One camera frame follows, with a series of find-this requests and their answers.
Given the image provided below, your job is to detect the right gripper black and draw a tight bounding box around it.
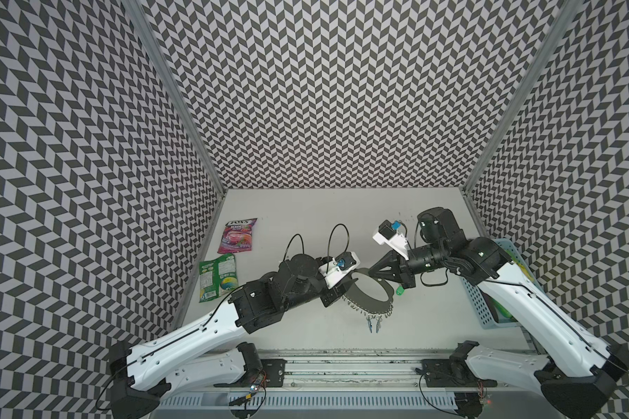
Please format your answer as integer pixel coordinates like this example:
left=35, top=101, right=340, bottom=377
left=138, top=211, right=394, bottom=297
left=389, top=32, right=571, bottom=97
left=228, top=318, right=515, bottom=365
left=368, top=241, right=447, bottom=288

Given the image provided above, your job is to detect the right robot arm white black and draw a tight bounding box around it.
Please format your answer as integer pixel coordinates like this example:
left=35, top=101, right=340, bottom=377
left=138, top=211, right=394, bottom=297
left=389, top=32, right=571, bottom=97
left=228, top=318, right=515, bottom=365
left=369, top=207, right=629, bottom=418

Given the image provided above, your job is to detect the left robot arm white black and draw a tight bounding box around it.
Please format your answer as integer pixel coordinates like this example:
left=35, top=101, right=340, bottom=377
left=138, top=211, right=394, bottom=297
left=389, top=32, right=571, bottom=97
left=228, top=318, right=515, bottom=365
left=103, top=251, right=359, bottom=418

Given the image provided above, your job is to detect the purple candy bag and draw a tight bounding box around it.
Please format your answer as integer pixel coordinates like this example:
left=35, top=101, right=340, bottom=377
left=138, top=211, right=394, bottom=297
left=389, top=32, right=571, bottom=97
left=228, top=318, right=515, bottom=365
left=218, top=218, right=257, bottom=254

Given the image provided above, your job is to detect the light blue plastic basket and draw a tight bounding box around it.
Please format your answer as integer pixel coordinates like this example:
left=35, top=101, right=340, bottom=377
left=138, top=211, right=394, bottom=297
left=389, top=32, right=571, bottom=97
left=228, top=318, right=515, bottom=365
left=461, top=238, right=544, bottom=329

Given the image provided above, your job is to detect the left base wiring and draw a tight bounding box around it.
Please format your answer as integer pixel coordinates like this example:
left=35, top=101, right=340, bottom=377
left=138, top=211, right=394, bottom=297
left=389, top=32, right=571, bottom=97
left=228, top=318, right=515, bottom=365
left=227, top=373, right=268, bottom=419

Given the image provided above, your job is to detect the base wiring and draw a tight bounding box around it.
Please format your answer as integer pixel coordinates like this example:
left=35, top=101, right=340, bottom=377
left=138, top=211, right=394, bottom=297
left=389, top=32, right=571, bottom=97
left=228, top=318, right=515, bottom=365
left=227, top=373, right=268, bottom=419
left=417, top=366, right=491, bottom=419

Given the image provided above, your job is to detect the green candy bag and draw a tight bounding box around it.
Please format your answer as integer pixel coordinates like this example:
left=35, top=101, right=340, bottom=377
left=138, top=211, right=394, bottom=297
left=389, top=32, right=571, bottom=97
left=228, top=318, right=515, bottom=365
left=197, top=254, right=239, bottom=303

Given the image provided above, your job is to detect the right base wiring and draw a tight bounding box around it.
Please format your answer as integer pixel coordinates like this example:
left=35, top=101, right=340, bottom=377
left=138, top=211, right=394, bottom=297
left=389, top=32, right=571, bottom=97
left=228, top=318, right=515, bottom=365
left=417, top=366, right=491, bottom=419

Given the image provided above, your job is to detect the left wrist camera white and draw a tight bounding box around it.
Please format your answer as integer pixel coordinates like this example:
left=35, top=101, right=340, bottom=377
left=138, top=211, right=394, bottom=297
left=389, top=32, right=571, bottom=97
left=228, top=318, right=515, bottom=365
left=319, top=251, right=360, bottom=290

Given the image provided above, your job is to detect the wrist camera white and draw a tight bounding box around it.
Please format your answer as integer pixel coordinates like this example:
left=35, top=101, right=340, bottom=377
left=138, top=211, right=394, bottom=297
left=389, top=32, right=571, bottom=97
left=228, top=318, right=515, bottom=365
left=319, top=251, right=360, bottom=290
left=372, top=220, right=409, bottom=260

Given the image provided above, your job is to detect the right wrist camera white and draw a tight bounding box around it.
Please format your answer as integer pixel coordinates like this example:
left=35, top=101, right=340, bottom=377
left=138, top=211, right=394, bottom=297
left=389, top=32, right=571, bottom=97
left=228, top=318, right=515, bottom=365
left=372, top=220, right=409, bottom=260

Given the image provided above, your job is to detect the aluminium frame rail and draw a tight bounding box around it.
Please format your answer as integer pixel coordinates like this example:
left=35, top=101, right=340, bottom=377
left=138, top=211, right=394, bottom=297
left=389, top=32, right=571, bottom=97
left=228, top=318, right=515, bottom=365
left=152, top=350, right=560, bottom=418

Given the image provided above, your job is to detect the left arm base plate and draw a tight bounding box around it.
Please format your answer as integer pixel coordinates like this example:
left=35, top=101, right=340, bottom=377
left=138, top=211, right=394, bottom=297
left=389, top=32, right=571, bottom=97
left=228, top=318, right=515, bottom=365
left=214, top=359, right=287, bottom=388

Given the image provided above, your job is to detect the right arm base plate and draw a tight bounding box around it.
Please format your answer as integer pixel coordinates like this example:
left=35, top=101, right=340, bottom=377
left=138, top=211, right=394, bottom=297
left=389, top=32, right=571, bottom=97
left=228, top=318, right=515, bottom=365
left=420, top=359, right=498, bottom=389

